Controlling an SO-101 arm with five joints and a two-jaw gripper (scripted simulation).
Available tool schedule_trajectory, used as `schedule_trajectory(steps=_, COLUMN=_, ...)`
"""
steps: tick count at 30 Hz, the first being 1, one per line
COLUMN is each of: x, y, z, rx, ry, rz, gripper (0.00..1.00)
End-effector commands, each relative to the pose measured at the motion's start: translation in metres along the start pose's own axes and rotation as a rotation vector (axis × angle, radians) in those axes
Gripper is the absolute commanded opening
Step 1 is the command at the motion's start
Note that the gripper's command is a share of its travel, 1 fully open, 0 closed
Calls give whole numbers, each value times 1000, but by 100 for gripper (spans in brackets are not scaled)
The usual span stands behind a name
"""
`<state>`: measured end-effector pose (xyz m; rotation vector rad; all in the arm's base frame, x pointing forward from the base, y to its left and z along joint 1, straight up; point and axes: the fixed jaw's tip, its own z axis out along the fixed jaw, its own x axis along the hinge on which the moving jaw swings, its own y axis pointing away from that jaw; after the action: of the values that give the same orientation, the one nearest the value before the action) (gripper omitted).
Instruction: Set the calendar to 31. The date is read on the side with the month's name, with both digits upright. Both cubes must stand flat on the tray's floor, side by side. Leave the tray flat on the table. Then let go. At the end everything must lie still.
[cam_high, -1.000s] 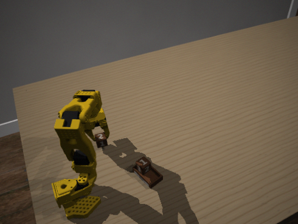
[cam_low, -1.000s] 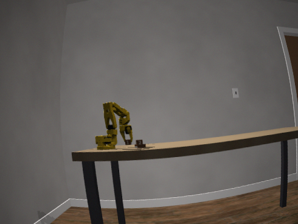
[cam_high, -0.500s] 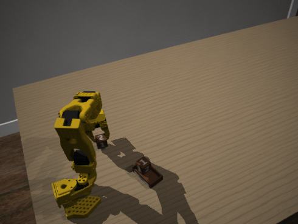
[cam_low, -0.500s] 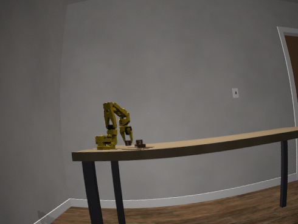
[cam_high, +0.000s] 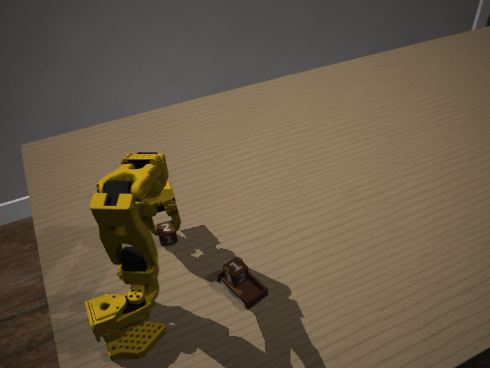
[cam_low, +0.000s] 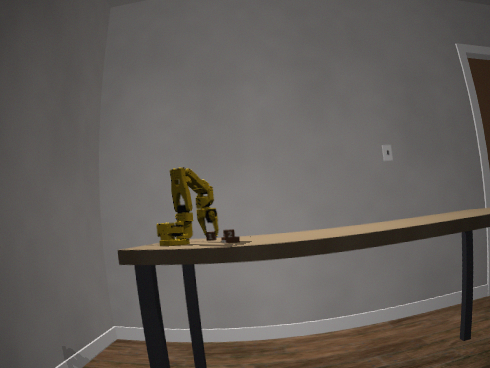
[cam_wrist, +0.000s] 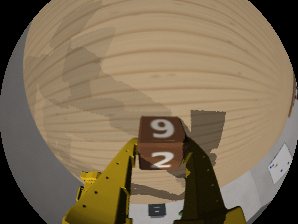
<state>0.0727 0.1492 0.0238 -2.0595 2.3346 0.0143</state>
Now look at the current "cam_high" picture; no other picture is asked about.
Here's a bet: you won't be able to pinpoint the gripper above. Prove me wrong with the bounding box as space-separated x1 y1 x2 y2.
135 181 181 236

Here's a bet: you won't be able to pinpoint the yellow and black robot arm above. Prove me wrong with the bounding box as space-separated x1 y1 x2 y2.
88 152 169 362

